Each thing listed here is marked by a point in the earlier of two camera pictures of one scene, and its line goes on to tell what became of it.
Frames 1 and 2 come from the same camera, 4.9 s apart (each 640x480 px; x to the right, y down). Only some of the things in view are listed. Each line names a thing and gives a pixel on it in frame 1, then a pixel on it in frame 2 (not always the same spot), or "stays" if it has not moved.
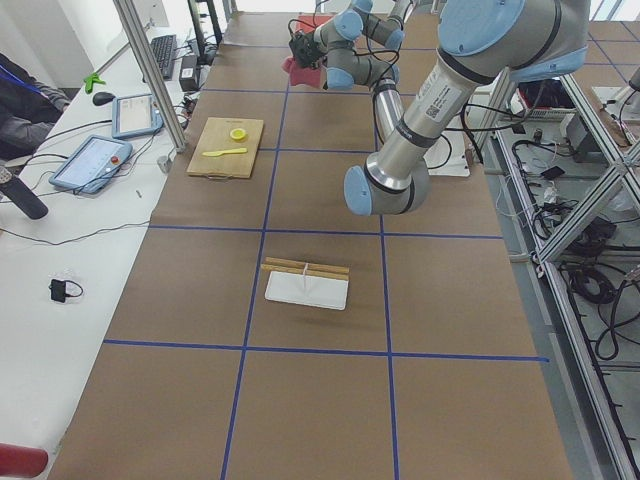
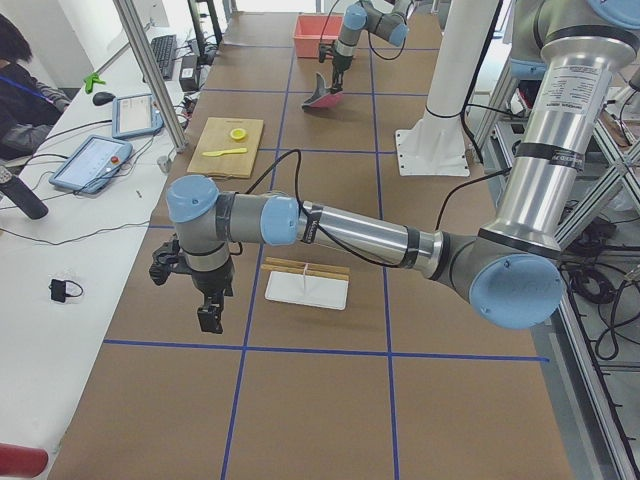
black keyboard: x=165 y=48 stays
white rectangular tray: x=307 y=289 stays
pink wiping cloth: x=308 y=76 → x=323 y=97
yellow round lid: x=238 y=133 stays
